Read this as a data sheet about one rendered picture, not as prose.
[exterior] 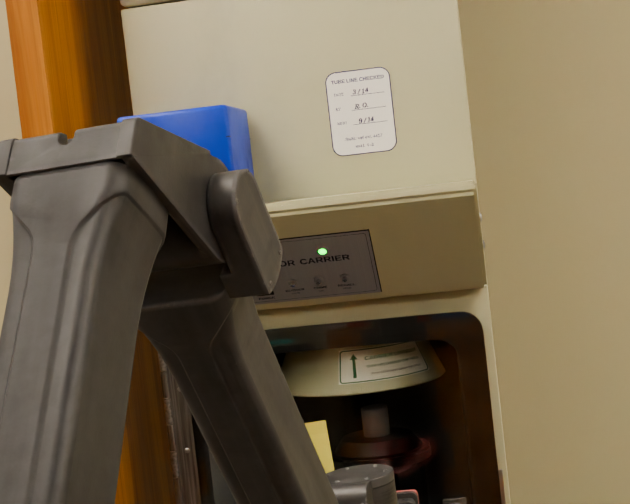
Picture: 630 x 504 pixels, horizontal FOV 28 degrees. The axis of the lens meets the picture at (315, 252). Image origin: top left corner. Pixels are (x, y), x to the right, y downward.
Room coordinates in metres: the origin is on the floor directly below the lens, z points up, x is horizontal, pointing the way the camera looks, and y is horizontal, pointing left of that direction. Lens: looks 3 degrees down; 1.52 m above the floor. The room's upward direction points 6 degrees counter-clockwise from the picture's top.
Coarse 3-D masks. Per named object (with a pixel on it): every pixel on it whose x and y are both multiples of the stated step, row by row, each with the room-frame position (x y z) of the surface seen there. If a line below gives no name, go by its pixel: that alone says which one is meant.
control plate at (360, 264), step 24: (288, 240) 1.10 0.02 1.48; (312, 240) 1.10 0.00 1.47; (336, 240) 1.10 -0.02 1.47; (360, 240) 1.10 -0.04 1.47; (288, 264) 1.13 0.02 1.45; (312, 264) 1.13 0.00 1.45; (336, 264) 1.13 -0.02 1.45; (360, 264) 1.13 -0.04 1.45; (288, 288) 1.15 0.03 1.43; (312, 288) 1.15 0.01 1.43; (336, 288) 1.15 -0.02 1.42; (360, 288) 1.15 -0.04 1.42
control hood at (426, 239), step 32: (384, 192) 1.07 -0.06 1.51; (416, 192) 1.07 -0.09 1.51; (448, 192) 1.06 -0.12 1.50; (288, 224) 1.09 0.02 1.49; (320, 224) 1.09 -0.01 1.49; (352, 224) 1.09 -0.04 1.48; (384, 224) 1.09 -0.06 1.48; (416, 224) 1.09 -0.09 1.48; (448, 224) 1.09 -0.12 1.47; (480, 224) 1.10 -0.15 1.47; (384, 256) 1.12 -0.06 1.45; (416, 256) 1.12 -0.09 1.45; (448, 256) 1.12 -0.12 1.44; (480, 256) 1.12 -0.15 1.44; (384, 288) 1.15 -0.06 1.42; (416, 288) 1.15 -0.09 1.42; (448, 288) 1.15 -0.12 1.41
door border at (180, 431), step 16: (176, 384) 1.20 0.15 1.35; (176, 400) 1.20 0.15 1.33; (176, 416) 1.20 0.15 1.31; (176, 432) 1.20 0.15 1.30; (192, 432) 1.20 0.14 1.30; (176, 448) 1.20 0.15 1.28; (192, 448) 1.20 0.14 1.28; (192, 464) 1.20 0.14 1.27; (176, 480) 1.20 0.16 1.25; (192, 480) 1.20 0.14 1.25; (176, 496) 1.20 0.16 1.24; (192, 496) 1.20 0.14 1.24
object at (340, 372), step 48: (288, 336) 1.18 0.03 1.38; (336, 336) 1.17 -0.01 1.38; (384, 336) 1.17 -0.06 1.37; (432, 336) 1.16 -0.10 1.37; (480, 336) 1.15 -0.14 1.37; (288, 384) 1.18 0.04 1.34; (336, 384) 1.18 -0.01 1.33; (384, 384) 1.17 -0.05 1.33; (432, 384) 1.16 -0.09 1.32; (480, 384) 1.15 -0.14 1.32; (336, 432) 1.18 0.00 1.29; (384, 432) 1.17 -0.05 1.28; (432, 432) 1.16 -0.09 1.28; (480, 432) 1.15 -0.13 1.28; (432, 480) 1.16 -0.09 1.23; (480, 480) 1.15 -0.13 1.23
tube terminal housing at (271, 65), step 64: (192, 0) 1.21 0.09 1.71; (256, 0) 1.20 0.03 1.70; (320, 0) 1.19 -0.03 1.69; (384, 0) 1.18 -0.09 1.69; (448, 0) 1.17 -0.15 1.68; (128, 64) 1.22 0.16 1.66; (192, 64) 1.21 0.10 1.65; (256, 64) 1.20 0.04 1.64; (320, 64) 1.19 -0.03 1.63; (384, 64) 1.18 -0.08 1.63; (448, 64) 1.17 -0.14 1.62; (256, 128) 1.20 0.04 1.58; (320, 128) 1.19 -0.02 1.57; (448, 128) 1.18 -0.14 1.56; (320, 192) 1.19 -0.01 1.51; (320, 320) 1.19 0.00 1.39
